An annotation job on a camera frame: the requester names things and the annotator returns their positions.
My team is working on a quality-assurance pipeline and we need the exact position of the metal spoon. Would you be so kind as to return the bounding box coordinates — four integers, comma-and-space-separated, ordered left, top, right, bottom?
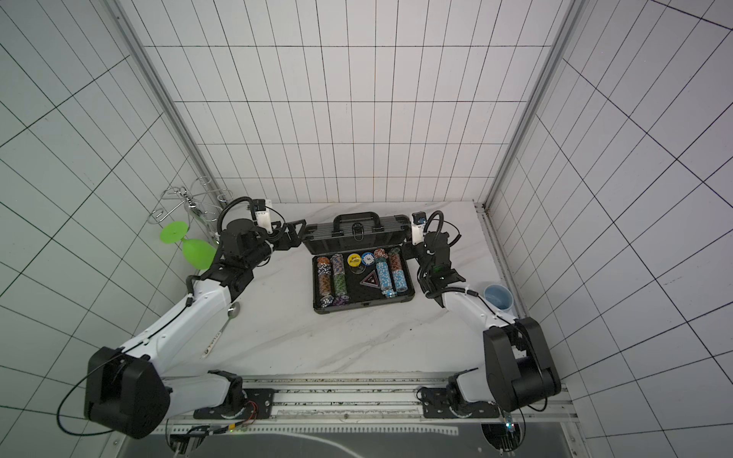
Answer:
202, 302, 241, 359

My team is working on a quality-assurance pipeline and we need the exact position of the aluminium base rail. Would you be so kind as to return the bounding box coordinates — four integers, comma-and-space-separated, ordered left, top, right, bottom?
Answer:
153, 373, 580, 435

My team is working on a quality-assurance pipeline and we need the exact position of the light blue ceramic mug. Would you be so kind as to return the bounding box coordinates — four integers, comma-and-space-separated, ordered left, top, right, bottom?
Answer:
483, 284, 515, 312

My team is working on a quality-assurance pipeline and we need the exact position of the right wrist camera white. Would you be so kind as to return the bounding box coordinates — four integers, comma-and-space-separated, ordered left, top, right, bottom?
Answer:
410, 212, 428, 245

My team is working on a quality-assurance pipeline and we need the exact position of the chrome wire glass rack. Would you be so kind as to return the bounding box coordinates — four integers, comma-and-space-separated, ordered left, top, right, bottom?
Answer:
146, 177, 234, 244

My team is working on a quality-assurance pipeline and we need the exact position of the black triangle token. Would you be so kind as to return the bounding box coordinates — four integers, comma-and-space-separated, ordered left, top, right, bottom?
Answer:
360, 270, 381, 289

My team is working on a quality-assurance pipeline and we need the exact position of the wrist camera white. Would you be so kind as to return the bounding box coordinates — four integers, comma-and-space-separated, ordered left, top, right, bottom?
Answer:
252, 200, 273, 234
410, 212, 428, 245

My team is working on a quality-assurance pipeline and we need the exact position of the green plastic wine glass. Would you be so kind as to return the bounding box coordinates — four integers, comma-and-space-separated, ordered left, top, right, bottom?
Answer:
160, 221, 217, 270

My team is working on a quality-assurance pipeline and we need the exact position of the yellow dealer button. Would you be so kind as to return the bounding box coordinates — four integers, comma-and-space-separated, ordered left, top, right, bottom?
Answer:
347, 253, 362, 268

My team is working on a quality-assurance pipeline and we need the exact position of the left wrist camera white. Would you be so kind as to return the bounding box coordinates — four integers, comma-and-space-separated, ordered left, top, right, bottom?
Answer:
252, 200, 273, 234

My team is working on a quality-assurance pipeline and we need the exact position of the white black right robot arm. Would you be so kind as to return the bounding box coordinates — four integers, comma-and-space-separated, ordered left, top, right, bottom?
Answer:
413, 232, 561, 413

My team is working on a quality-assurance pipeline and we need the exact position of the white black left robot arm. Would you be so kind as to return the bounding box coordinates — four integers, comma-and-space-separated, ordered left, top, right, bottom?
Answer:
83, 219, 305, 439

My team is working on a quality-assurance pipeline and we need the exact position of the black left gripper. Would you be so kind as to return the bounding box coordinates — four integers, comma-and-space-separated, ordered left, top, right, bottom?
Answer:
246, 220, 307, 267

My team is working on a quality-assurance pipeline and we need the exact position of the dark grey poker set case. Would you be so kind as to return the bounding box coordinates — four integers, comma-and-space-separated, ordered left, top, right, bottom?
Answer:
302, 212, 414, 314

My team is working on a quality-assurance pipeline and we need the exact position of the orange black poker chip stack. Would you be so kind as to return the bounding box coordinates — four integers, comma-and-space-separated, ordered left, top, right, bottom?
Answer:
316, 257, 334, 308

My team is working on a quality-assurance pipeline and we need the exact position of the red blue poker chip stack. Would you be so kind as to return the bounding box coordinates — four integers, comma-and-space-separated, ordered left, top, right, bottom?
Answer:
387, 247, 408, 293

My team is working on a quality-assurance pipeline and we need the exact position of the green blue poker chip stack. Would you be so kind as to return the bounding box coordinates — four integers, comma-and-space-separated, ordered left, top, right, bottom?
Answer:
330, 254, 349, 305

